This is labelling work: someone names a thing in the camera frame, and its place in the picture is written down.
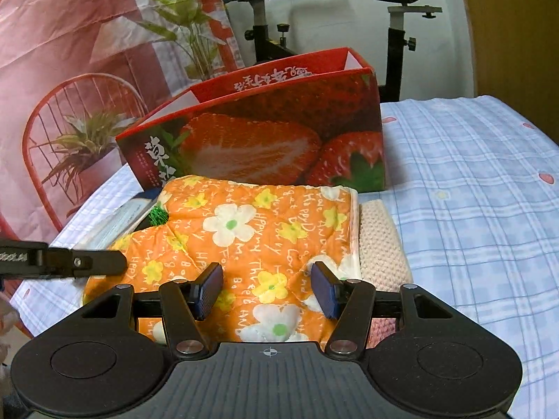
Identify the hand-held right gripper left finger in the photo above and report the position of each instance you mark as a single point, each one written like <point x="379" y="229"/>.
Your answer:
<point x="208" y="290"/>

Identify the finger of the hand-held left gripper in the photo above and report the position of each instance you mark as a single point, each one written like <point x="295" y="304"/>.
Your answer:
<point x="87" y="264"/>

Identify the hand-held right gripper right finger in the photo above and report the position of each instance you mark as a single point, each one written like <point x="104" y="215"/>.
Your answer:
<point x="325" y="288"/>

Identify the pink knit cloth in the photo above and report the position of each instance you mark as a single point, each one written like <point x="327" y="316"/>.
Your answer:
<point x="380" y="244"/>

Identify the orange floral quilted cloth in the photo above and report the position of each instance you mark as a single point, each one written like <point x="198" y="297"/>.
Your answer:
<point x="270" y="235"/>

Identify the strawberry print cardboard box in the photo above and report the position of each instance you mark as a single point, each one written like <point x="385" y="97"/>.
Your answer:
<point x="262" y="139"/>

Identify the blue and white book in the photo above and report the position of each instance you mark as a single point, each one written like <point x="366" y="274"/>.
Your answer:
<point x="124" y="220"/>

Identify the green pompom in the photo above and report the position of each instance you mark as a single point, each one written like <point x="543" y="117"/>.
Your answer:
<point x="158" y="217"/>

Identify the checked bed sheet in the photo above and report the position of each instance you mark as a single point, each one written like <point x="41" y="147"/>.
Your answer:
<point x="458" y="205"/>

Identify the printed curtain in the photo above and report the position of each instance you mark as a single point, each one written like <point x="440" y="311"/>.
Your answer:
<point x="78" y="52"/>

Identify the black exercise bike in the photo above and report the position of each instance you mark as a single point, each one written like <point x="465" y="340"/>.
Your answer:
<point x="395" y="43"/>

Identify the wooden door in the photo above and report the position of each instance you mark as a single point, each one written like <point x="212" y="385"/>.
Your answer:
<point x="511" y="30"/>

